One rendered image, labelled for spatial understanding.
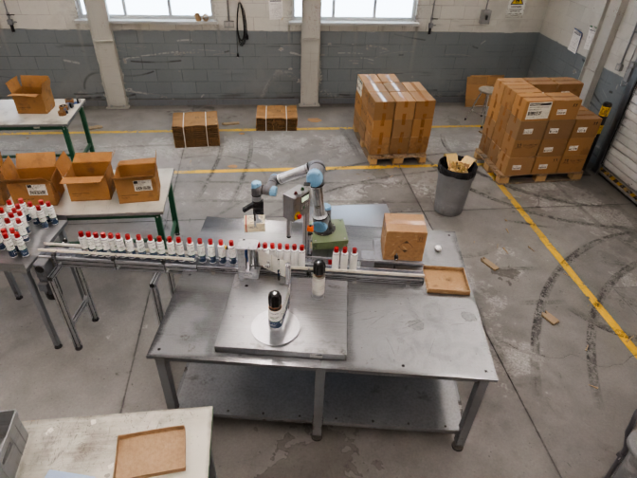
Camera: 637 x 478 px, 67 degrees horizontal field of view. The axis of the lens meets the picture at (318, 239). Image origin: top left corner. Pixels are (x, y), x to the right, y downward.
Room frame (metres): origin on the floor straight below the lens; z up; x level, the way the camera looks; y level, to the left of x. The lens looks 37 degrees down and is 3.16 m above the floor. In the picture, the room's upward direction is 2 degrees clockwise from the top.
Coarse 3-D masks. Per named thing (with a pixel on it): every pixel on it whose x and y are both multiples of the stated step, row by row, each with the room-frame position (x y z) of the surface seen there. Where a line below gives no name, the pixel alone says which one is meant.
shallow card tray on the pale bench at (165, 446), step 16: (144, 432) 1.37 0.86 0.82; (160, 432) 1.39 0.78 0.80; (176, 432) 1.39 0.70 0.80; (128, 448) 1.30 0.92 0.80; (144, 448) 1.30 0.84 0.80; (160, 448) 1.30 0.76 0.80; (176, 448) 1.31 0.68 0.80; (128, 464) 1.21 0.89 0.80; (144, 464) 1.22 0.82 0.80; (160, 464) 1.22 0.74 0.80; (176, 464) 1.22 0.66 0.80
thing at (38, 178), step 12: (24, 156) 3.77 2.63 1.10; (36, 156) 3.79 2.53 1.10; (48, 156) 3.80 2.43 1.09; (0, 168) 3.46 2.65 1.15; (12, 168) 3.64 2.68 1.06; (24, 168) 3.71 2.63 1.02; (36, 168) 3.73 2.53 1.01; (48, 168) 3.75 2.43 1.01; (0, 180) 3.34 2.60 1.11; (12, 180) 3.38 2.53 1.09; (24, 180) 3.42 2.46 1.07; (36, 180) 3.45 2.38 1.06; (48, 180) 3.74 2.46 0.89; (60, 180) 3.69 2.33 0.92; (12, 192) 3.44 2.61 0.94; (24, 192) 3.46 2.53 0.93; (36, 192) 3.48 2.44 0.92; (48, 192) 3.50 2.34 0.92; (60, 192) 3.66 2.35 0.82; (36, 204) 3.47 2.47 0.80
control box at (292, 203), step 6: (300, 186) 2.83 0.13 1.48; (288, 192) 2.75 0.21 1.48; (300, 192) 2.76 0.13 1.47; (306, 192) 2.78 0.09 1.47; (288, 198) 2.70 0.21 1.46; (294, 198) 2.68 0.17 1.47; (300, 198) 2.73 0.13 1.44; (288, 204) 2.70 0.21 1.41; (294, 204) 2.68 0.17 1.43; (300, 204) 2.73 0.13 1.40; (288, 210) 2.70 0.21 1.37; (294, 210) 2.68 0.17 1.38; (306, 210) 2.78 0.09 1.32; (288, 216) 2.70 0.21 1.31; (294, 216) 2.68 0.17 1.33
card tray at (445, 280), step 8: (424, 272) 2.74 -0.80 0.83; (432, 272) 2.74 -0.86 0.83; (440, 272) 2.75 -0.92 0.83; (448, 272) 2.75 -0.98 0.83; (456, 272) 2.75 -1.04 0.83; (464, 272) 2.72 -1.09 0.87; (432, 280) 2.66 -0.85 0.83; (440, 280) 2.66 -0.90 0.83; (448, 280) 2.66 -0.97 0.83; (456, 280) 2.67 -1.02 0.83; (464, 280) 2.67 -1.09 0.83; (432, 288) 2.52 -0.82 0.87; (440, 288) 2.57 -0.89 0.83; (448, 288) 2.57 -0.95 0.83; (456, 288) 2.57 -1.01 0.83; (464, 288) 2.58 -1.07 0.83
